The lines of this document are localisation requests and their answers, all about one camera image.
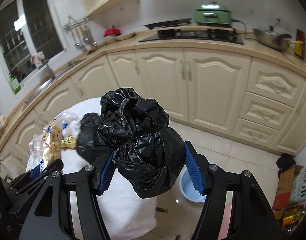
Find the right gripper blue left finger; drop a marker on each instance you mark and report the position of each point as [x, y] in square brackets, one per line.
[105, 168]

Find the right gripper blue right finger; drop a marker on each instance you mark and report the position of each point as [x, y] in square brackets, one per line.
[197, 166]

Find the small black trash bag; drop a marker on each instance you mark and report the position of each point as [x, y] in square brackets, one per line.
[89, 144]

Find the large black trash bag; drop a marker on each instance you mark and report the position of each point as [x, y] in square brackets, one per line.
[146, 151]

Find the yellow printed snack bag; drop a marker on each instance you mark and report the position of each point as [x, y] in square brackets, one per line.
[51, 144]

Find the gold foil wrapper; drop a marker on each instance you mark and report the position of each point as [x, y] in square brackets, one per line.
[69, 143]

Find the clear plastic bag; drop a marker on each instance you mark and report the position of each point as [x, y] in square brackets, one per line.
[70, 125]

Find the blue plastic trash bin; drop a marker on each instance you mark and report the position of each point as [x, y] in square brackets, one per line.
[187, 189]

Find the steel kitchen sink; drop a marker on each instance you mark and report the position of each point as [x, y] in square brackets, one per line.
[51, 80]

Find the kitchen window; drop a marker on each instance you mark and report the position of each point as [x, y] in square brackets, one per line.
[27, 27]

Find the white towel table cover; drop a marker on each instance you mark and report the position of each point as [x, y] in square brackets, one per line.
[126, 216]

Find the clear bag with red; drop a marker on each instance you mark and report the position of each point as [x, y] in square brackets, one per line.
[35, 146]

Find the cardboard box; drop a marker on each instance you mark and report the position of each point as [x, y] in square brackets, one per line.
[285, 185]

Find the green dish soap bottle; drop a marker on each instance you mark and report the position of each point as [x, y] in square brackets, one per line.
[14, 83]

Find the white rice sack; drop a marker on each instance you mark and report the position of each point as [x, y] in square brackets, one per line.
[298, 193]

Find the steel faucet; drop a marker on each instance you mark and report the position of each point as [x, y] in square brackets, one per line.
[45, 66]

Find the black gas stove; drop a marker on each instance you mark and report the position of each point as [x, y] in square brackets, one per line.
[210, 34]

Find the black induction cooktop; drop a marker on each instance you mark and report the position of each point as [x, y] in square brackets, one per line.
[173, 23]

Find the red pot lid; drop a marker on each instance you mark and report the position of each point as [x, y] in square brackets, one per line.
[113, 31]

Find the hanging utensil rack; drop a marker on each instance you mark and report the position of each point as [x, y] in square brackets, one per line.
[81, 34]

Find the steel wok with lid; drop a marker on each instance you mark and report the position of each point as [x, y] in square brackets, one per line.
[271, 39]

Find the green electric cooker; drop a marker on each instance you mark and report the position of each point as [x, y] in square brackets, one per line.
[212, 14]

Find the dark soy sauce bottle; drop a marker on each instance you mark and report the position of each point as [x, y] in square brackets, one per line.
[299, 49]

